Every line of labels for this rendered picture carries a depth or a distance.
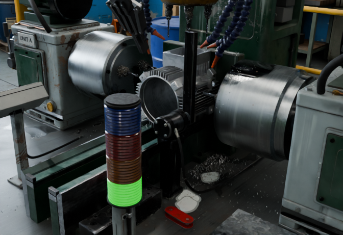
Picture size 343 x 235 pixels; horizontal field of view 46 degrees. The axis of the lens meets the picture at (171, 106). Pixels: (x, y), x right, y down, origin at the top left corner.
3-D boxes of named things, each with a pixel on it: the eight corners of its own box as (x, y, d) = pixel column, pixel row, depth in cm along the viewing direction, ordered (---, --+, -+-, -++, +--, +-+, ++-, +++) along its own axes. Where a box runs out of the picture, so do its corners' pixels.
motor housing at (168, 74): (173, 105, 146) (174, 53, 139) (218, 119, 135) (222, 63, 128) (135, 122, 131) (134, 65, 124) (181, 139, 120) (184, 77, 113)
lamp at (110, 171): (124, 163, 74) (123, 141, 73) (148, 175, 71) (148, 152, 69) (99, 177, 70) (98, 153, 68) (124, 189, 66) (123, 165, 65)
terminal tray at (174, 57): (184, 66, 138) (185, 45, 135) (210, 72, 131) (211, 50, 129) (161, 74, 129) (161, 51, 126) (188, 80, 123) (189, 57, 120)
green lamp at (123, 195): (124, 185, 76) (124, 163, 74) (148, 197, 72) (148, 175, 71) (100, 199, 71) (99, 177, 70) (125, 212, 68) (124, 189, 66)
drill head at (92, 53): (96, 80, 173) (93, 21, 164) (162, 100, 152) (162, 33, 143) (46, 95, 155) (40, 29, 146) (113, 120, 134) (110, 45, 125)
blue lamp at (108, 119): (123, 118, 71) (122, 94, 69) (148, 128, 67) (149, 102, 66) (97, 129, 67) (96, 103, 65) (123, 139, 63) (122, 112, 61)
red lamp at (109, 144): (123, 141, 73) (123, 118, 71) (148, 152, 69) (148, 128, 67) (98, 153, 68) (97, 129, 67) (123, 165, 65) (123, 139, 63)
